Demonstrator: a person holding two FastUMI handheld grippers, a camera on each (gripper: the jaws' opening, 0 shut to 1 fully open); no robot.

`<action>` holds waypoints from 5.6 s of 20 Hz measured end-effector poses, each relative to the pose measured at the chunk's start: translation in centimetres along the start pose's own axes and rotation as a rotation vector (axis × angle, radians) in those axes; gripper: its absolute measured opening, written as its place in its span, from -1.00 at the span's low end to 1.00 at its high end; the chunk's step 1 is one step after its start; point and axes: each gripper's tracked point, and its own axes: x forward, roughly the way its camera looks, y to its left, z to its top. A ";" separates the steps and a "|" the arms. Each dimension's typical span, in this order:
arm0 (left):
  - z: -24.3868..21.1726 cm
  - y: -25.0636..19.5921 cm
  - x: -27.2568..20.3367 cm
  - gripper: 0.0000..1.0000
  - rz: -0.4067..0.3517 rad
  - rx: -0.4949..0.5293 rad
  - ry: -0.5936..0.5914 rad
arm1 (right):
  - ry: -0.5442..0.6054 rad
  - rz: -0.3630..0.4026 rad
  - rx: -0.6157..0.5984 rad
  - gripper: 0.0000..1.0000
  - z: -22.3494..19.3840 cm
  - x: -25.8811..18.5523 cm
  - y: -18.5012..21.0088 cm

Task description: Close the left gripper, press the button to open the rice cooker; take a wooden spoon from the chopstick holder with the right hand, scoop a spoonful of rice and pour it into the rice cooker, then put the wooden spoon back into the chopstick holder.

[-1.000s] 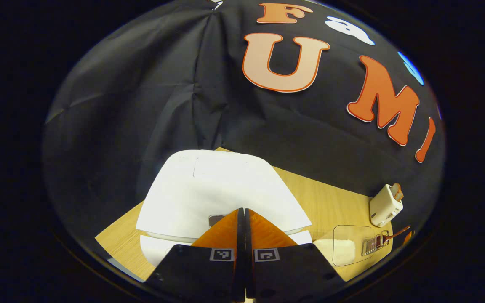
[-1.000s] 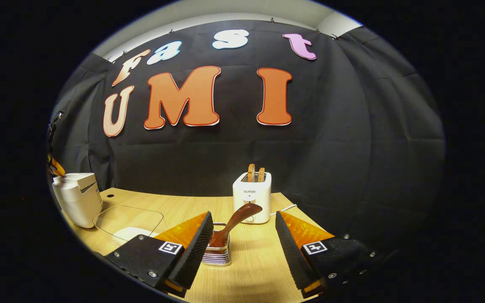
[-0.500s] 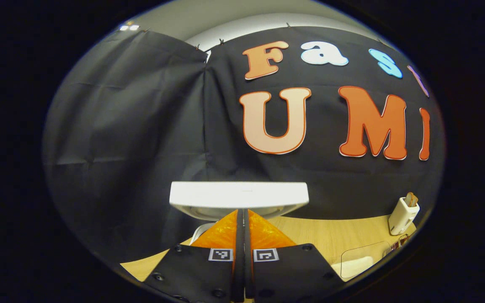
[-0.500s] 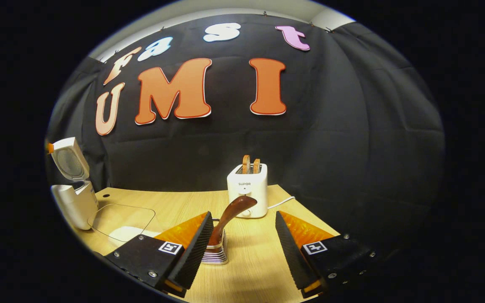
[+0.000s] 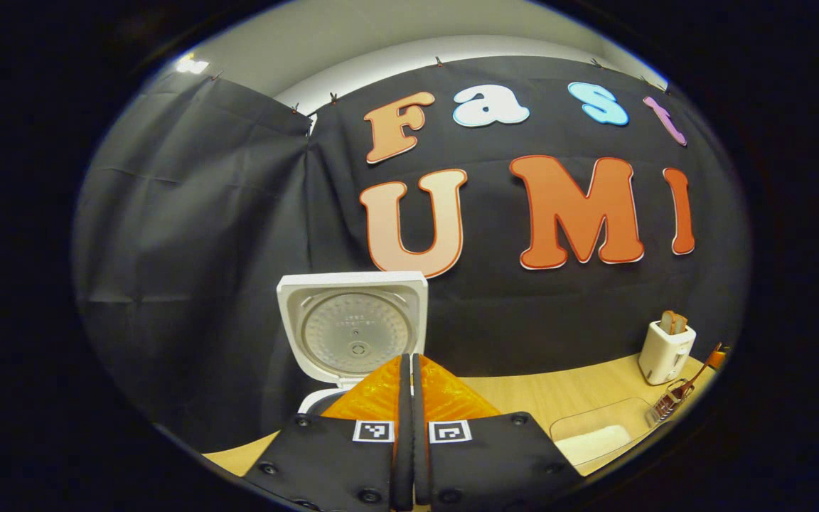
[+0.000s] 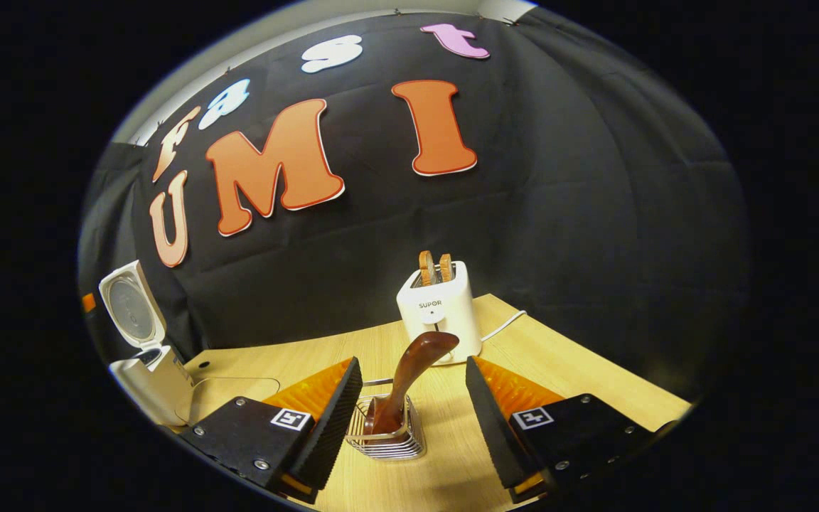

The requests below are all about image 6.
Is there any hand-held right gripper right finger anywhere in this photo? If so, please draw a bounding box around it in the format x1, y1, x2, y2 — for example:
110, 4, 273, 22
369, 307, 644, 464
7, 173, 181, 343
465, 356, 666, 504

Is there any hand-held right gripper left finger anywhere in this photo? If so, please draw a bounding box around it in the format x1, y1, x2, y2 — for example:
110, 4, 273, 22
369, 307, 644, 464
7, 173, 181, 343
181, 357, 364, 504

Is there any white rice cooker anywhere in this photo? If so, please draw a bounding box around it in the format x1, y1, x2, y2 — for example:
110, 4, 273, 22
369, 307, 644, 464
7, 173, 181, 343
99, 260, 196, 427

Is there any white toaster power cable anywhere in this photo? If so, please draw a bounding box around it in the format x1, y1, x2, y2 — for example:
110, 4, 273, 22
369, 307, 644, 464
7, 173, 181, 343
481, 310, 528, 342

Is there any metal wire chopstick holder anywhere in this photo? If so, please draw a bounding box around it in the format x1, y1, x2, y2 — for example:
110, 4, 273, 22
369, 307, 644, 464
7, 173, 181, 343
344, 380, 427, 461

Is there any white toaster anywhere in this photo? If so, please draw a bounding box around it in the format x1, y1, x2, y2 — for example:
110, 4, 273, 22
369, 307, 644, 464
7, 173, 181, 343
396, 260, 483, 366

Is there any black backdrop cloth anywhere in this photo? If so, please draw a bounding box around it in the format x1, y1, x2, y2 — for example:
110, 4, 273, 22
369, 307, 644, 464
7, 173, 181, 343
79, 7, 750, 399

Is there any brown wooden spoon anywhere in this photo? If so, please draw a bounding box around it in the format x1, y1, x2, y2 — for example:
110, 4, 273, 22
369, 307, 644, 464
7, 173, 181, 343
365, 331, 460, 436

